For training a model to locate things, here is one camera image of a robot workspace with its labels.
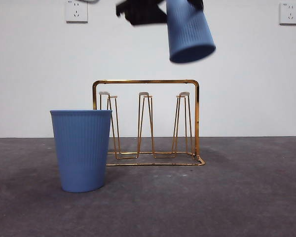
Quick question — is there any blue ribbed plastic cup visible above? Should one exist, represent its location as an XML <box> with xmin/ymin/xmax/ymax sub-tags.
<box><xmin>50</xmin><ymin>110</ymin><xmax>113</xmax><ymax>193</ymax></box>
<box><xmin>165</xmin><ymin>0</ymin><xmax>217</xmax><ymax>64</ymax></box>

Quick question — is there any gold wire cup rack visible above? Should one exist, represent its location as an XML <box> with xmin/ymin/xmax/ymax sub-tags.
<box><xmin>92</xmin><ymin>79</ymin><xmax>206</xmax><ymax>166</ymax></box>

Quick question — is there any white wall socket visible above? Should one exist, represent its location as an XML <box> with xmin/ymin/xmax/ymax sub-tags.
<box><xmin>66</xmin><ymin>0</ymin><xmax>89</xmax><ymax>24</ymax></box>
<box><xmin>279</xmin><ymin>2</ymin><xmax>296</xmax><ymax>26</ymax></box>

